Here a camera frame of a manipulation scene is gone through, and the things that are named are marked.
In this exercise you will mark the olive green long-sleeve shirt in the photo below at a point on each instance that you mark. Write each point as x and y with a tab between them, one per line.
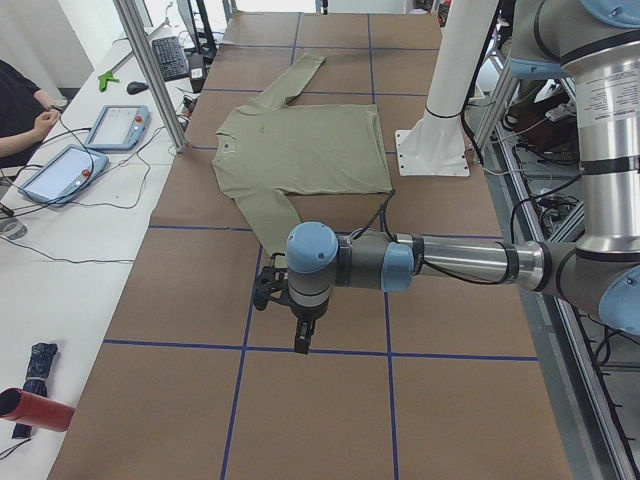
270	148

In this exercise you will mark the folded navy umbrella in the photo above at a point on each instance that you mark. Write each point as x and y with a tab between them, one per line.
38	371

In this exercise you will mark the near blue teach pendant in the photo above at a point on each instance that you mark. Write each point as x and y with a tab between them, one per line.
62	178

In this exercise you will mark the aluminium frame post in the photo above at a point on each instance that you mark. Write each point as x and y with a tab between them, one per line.
134	29

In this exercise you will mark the black keyboard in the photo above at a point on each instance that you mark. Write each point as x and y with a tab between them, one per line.
170	57

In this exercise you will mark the aluminium side frame rail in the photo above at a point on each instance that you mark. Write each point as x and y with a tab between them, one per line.
591	372

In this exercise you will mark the far blue teach pendant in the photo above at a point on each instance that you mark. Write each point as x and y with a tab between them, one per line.
118	128

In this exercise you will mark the blue teach pendant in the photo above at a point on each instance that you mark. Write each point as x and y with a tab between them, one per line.
62	178
118	128

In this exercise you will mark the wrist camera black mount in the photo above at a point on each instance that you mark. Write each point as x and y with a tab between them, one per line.
271	285

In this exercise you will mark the green plastic tool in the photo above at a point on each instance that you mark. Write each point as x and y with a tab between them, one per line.
105	79

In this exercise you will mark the brown paper table cover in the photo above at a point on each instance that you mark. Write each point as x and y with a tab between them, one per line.
191	382

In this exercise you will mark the seated person black shirt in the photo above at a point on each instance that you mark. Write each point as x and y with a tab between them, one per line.
28	115

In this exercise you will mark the red cardboard tube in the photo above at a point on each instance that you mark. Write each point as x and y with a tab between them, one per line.
31	409

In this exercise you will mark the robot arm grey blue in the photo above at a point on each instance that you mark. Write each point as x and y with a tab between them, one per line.
596	43

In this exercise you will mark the black power adapter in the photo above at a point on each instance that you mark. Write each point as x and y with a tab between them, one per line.
197	72

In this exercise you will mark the black computer mouse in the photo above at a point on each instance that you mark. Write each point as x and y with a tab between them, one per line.
136	87

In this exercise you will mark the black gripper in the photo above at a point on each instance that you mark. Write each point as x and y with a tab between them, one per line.
308	313

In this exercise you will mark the grey tape roll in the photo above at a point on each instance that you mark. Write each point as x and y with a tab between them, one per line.
12	229

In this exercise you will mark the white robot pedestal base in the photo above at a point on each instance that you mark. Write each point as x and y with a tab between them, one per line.
435	145

